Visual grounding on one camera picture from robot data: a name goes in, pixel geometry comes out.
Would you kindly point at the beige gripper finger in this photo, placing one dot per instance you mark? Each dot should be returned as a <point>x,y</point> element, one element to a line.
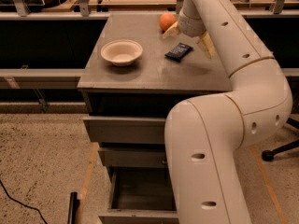
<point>172,30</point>
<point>205,43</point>

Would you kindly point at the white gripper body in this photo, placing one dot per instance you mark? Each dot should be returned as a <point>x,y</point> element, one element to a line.
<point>192,26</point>

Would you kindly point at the dark blue rxbar wrapper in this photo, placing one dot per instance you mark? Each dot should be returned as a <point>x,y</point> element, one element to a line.
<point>178,52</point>

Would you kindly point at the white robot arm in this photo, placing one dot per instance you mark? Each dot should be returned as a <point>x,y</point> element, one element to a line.
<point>202,133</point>

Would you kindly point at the grey wooden drawer cabinet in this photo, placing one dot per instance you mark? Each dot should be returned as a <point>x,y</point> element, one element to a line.
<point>152,84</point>

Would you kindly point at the grey top drawer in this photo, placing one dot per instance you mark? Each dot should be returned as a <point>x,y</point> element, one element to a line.
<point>125,130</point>

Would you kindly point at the grey middle drawer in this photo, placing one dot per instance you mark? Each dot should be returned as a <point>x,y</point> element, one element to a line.
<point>132,157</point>

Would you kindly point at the grey open bottom drawer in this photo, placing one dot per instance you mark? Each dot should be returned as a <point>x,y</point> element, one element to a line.
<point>140,196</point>

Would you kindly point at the orange fruit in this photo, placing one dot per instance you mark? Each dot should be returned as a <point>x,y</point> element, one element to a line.
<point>166,20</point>

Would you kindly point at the white paper bowl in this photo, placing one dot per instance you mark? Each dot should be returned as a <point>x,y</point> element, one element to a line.
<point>121,52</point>

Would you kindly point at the black office chair base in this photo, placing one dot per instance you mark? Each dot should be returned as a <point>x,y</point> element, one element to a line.
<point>282,147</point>

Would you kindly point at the black bar on floor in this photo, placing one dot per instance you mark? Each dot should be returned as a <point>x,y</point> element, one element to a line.
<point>72,209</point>

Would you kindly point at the grey metal railing frame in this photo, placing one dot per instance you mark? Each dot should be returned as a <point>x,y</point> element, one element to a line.
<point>45,45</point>

